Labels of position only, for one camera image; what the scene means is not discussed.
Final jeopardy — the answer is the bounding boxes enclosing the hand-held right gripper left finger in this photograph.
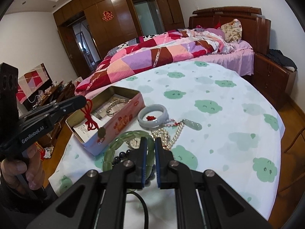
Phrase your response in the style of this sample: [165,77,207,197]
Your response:
[22,137,149,229]

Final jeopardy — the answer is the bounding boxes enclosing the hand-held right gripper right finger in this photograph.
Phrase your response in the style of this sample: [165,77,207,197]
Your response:
[154,137,273,229]

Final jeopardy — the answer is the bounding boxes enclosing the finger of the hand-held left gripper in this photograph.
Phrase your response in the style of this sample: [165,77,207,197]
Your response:
[22,96,87,117]
[51,111,72,125]

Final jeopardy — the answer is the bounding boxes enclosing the small round watch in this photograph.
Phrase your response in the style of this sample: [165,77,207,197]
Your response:
[129,137,141,150]

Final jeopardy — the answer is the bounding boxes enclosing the red cord knot pendant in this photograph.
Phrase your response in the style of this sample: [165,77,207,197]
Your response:
[80,98,108,137]

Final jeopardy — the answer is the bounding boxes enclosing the dark bead bracelet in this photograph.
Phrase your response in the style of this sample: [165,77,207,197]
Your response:
[112,149,156,186]

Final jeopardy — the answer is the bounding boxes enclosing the pearl necklace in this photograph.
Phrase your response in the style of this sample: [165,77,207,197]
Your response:
[151,128,172,151]

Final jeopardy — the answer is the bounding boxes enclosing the green bead bracelet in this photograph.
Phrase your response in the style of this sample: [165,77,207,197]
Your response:
[103,130,156,172]

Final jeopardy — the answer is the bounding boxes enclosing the white jade bangle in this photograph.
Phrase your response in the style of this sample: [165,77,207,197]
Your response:
[137,104,170,129]

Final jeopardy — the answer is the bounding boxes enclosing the pink tin box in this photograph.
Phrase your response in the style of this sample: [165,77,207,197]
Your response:
[65,86,146,156]

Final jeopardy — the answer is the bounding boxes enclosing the pearl strand with jade pendant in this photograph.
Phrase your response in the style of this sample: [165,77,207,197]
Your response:
[164,119,203,151]

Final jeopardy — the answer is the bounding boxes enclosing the person's left forearm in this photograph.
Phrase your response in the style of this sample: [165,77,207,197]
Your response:
[0,178,58,229]

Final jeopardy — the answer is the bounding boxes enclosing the person's left hand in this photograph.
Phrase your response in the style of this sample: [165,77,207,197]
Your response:
[0,145,46,189]

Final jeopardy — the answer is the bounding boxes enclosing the wooden cabinet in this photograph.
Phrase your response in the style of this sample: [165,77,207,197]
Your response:
[29,81,77,148]

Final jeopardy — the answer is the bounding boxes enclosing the red packet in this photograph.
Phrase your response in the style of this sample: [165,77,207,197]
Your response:
[35,142,46,161]

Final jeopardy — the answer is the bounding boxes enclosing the white paper cards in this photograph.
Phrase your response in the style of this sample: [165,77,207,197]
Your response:
[73,105,112,144]

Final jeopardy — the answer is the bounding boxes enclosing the cloth-covered television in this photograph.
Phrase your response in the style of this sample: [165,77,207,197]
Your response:
[16,63,53,104]

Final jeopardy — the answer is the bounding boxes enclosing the wooden wardrobe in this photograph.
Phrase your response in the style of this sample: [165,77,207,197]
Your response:
[53,0,185,80]

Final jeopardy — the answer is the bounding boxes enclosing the patchwork quilt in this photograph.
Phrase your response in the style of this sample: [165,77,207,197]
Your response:
[75,27,230,98]

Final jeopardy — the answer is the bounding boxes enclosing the cloud print tablecloth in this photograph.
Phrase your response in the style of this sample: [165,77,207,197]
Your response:
[49,61,286,220]

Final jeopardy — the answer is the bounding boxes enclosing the bed with pink sheet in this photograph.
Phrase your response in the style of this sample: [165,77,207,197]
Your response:
[167,40,255,77]

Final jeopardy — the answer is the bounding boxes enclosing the wooden chair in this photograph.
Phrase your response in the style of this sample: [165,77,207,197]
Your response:
[279,126,305,194]

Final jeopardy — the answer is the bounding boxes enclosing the wooden nightstand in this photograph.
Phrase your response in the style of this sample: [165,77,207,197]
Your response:
[253,52,297,110]

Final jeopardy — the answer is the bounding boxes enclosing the floral pillow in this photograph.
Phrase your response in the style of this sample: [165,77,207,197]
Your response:
[220,19,243,44]

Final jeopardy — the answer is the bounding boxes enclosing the dark clothing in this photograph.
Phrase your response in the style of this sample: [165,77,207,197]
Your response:
[267,49,298,72]

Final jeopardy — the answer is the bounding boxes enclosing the wooden bed headboard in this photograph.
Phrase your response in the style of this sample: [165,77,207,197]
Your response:
[189,7,272,53]

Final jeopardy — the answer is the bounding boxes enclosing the silver bracelet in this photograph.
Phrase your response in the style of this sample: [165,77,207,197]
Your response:
[106,98,132,117]

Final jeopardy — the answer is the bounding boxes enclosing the black cable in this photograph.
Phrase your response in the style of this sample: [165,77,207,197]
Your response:
[126,191,149,229]

